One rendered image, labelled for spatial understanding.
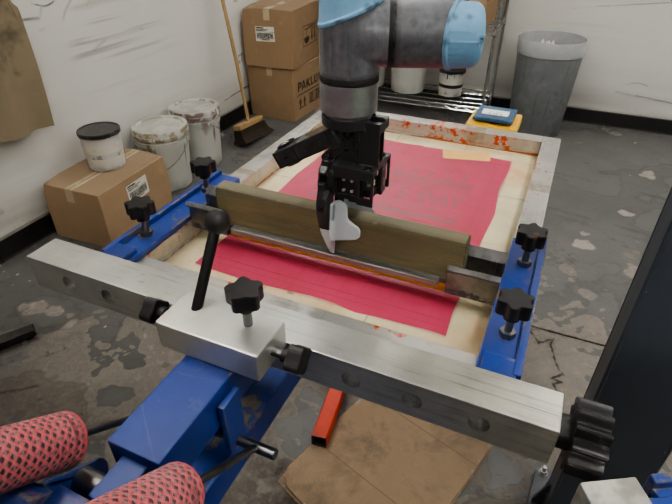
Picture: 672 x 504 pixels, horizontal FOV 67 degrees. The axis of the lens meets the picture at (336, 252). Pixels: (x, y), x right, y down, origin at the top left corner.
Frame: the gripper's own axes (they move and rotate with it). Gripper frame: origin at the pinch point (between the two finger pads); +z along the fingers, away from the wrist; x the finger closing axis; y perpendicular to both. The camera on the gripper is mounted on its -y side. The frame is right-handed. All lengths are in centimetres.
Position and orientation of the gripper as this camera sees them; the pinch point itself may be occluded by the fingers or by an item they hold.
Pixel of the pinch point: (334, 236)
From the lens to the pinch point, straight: 79.3
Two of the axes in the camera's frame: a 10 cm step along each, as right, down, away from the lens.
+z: 0.0, 8.2, 5.7
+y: 9.1, 2.3, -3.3
